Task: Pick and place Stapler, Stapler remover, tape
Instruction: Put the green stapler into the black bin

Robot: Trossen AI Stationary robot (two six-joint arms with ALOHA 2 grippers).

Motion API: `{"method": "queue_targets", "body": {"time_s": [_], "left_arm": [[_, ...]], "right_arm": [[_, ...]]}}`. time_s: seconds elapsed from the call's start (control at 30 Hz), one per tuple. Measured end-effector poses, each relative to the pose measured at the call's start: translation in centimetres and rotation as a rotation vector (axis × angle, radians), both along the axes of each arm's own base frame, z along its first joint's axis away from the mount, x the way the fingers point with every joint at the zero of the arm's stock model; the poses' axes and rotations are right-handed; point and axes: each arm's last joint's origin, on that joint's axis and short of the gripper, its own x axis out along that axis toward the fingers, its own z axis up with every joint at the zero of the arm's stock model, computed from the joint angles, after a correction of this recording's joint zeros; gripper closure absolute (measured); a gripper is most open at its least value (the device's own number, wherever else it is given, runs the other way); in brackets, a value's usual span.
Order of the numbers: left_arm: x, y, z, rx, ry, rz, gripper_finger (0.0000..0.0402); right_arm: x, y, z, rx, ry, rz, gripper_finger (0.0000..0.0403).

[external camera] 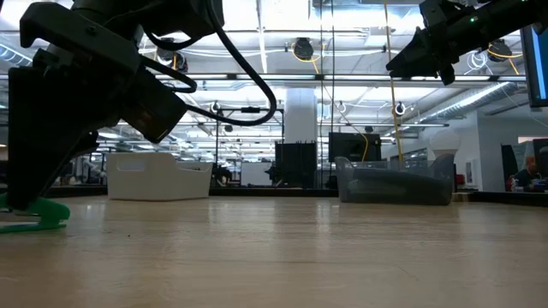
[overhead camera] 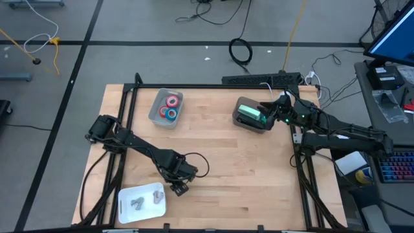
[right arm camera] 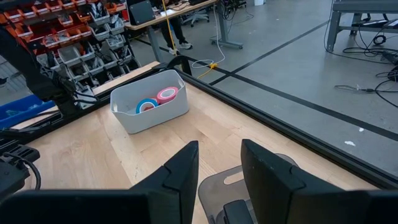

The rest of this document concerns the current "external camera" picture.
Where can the black background screen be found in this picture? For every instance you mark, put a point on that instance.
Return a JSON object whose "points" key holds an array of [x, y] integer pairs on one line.
{"points": [[353, 147]]}

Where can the green mini stapler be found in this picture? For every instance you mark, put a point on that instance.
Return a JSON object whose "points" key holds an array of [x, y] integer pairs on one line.
{"points": [[51, 211]]}

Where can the dark translucent plastic bin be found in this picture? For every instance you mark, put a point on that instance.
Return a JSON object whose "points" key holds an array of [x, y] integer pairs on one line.
{"points": [[342, 171]]}

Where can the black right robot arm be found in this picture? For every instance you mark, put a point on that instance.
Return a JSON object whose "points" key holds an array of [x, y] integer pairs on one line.
{"points": [[505, 21]]}

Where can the black background frame rig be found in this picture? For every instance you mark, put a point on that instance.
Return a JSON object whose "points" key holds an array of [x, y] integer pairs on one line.
{"points": [[250, 110]]}

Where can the light grey plastic bin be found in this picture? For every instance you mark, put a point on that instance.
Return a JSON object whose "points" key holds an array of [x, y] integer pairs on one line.
{"points": [[158, 177]]}

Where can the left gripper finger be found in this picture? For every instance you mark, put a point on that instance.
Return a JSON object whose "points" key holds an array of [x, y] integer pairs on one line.
{"points": [[47, 128]]}

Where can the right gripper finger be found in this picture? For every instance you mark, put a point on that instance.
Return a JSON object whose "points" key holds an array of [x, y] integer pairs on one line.
{"points": [[413, 60]]}

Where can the black background cabinet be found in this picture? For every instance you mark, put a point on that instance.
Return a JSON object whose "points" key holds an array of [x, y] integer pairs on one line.
{"points": [[295, 164]]}

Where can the white background board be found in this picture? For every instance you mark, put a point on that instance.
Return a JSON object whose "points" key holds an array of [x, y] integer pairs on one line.
{"points": [[256, 174]]}

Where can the person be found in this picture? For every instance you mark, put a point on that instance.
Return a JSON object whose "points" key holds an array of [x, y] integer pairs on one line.
{"points": [[526, 177]]}

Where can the computer monitor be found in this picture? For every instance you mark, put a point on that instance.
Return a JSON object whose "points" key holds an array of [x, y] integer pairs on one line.
{"points": [[537, 68]]}

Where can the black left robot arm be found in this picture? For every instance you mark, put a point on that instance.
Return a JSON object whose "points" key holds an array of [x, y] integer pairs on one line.
{"points": [[180, 13]]}

